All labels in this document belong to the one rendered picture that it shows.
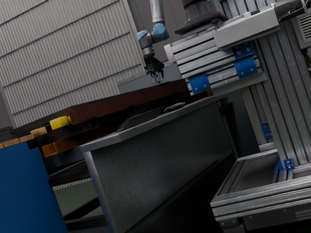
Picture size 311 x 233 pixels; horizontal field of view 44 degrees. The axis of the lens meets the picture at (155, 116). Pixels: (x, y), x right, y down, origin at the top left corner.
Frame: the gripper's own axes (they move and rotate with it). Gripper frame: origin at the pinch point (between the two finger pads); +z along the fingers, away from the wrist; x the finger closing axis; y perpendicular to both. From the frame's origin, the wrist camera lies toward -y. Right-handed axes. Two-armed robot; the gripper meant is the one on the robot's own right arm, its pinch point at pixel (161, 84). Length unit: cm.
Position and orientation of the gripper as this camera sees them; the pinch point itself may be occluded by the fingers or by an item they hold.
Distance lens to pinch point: 244.2
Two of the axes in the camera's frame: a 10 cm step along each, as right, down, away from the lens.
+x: 8.0, -2.6, -5.4
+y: -5.0, 1.9, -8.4
